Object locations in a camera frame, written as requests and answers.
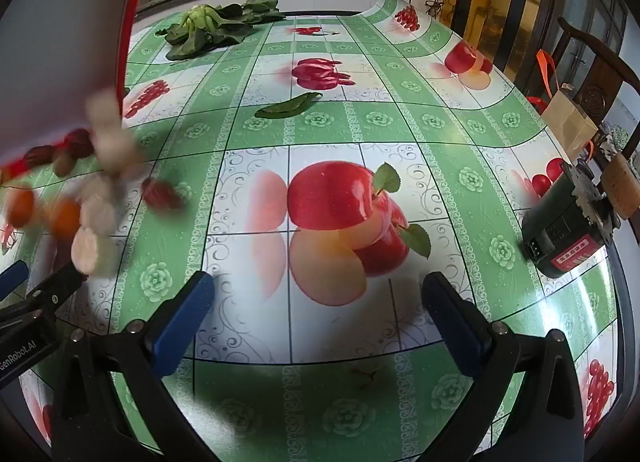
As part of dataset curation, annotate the orange mandarin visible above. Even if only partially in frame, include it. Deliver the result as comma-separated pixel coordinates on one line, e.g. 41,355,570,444
4,188,37,229
49,198,83,240

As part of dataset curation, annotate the red shallow cardboard box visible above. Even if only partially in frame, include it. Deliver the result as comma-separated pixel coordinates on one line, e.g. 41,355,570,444
0,0,156,183

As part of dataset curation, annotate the green fruit-print tablecloth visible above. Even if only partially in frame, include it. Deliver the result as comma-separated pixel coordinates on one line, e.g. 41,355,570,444
0,0,626,462

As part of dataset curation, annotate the large loose green leaf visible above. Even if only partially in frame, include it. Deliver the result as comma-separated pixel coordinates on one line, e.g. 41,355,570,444
254,92,323,119

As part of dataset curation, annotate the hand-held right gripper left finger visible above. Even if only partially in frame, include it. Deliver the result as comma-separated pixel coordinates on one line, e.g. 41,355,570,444
50,270,217,462

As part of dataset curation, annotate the green bok choy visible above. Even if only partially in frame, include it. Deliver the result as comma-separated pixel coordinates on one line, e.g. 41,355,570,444
155,0,287,62

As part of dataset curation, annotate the brown paper bag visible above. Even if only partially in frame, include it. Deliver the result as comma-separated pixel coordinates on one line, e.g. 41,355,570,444
525,49,601,163

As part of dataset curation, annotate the dark wooden chair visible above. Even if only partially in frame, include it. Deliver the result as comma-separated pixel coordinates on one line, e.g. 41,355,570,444
556,16,640,220

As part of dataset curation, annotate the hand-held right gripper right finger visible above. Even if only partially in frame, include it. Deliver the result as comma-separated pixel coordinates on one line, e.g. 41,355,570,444
421,271,586,462

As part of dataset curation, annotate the green power tool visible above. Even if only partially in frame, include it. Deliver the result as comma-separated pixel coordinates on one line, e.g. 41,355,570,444
520,159,623,279

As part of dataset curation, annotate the large pale yam piece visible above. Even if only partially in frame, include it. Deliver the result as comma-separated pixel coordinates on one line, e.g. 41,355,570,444
86,86,146,175

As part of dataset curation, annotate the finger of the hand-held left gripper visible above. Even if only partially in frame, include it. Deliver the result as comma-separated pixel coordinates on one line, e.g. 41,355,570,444
0,262,90,325
0,261,30,302

